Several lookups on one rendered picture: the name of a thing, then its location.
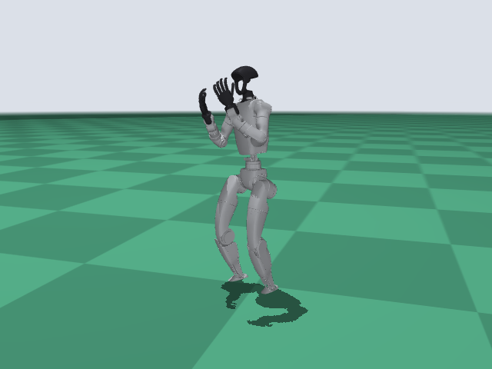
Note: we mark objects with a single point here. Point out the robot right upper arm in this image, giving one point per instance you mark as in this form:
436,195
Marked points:
226,130

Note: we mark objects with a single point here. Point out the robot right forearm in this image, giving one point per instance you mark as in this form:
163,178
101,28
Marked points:
214,133

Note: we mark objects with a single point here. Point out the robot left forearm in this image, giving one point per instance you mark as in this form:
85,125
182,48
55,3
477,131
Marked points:
247,130

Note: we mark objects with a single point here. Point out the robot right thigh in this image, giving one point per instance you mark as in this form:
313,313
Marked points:
227,203

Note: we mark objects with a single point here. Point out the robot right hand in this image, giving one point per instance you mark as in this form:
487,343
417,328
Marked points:
206,115

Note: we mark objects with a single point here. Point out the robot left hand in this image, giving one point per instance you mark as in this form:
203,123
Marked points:
226,96

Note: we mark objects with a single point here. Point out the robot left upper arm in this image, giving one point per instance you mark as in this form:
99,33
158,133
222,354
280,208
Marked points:
262,111

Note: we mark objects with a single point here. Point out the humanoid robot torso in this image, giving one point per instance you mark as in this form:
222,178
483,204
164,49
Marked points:
253,170

